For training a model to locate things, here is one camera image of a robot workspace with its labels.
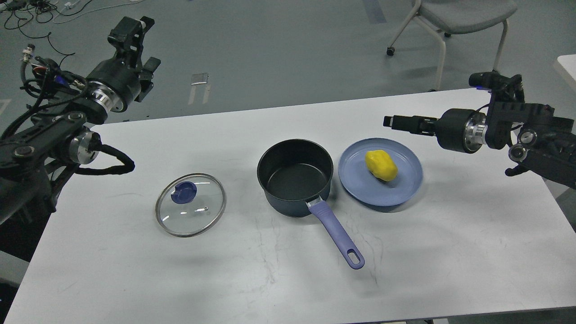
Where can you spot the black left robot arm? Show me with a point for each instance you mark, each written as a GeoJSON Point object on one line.
{"type": "Point", "coordinates": [44, 147]}

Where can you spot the grey office chair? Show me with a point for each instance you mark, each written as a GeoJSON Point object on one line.
{"type": "Point", "coordinates": [444, 18]}

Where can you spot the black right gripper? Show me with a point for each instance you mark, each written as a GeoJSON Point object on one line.
{"type": "Point", "coordinates": [459, 130]}

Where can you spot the dark blue saucepan purple handle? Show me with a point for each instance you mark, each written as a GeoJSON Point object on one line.
{"type": "Point", "coordinates": [296, 177]}

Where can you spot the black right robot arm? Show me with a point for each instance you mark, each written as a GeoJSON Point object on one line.
{"type": "Point", "coordinates": [537, 140]}

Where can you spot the blue round plate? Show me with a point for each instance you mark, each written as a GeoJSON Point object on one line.
{"type": "Point", "coordinates": [363, 186]}

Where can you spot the white table at right edge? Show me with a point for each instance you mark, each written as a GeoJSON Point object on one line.
{"type": "Point", "coordinates": [565, 66]}

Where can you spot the glass lid with purple knob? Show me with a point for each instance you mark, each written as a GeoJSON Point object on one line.
{"type": "Point", "coordinates": [190, 205]}

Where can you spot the silver floor socket plate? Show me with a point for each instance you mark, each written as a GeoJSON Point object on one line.
{"type": "Point", "coordinates": [201, 78]}

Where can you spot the yellow potato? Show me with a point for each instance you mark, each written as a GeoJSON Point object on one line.
{"type": "Point", "coordinates": [381, 165]}

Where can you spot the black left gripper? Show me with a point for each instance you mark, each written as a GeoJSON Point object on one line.
{"type": "Point", "coordinates": [114, 84]}

